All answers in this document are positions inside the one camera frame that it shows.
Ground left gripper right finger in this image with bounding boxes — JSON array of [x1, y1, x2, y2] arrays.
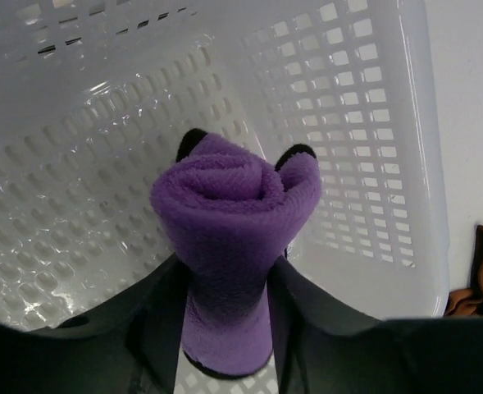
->
[[268, 258, 483, 393]]

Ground white perforated plastic basket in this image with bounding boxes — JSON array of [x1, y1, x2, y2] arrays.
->
[[0, 0, 449, 394]]

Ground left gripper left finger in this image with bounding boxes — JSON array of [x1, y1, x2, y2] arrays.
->
[[0, 256, 189, 393]]

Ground purple grey microfiber towel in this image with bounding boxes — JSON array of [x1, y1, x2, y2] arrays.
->
[[150, 129, 321, 378]]

